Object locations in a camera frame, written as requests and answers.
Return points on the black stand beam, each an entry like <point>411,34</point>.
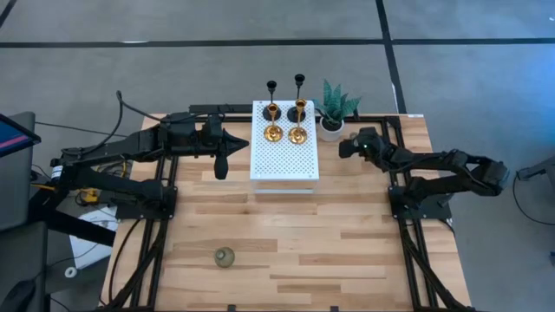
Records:
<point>78,227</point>

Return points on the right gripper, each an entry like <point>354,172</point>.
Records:
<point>368,152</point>

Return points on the black aluminium extrusion frame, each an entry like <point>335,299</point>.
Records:
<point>238,118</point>

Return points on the white tape roll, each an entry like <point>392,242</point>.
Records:
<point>66,272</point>

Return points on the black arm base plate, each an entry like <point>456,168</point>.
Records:
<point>130,212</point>
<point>438,213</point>

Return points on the gray stand leg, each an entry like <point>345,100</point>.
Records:
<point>544,167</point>

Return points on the white perforated metal shelf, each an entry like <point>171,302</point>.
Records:
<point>284,164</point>

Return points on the black bar behind table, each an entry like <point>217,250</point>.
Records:
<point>236,109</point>

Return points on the tall black candlestick holder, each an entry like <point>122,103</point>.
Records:
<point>291,115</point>

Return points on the short gold candlestick holder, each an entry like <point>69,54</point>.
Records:
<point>273,135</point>

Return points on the olive green round knob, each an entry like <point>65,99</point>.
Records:
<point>224,258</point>

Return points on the white paper sheet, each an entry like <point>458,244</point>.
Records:
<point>86,251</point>

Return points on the tall gold candlestick holder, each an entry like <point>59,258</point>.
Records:
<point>298,137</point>

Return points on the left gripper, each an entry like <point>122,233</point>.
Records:
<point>221,167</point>

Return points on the gray computer case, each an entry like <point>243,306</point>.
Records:
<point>17,190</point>

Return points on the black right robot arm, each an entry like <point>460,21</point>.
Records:
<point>433,158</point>

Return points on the monitor with blue screen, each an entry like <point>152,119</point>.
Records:
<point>13,138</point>

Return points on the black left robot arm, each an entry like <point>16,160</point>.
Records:
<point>112,145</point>

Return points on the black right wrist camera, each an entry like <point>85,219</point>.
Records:
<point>367,133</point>

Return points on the green plant in white pot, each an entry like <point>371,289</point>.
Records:
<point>331,132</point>

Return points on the short black candlestick holder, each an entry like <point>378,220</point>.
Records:
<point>265,114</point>

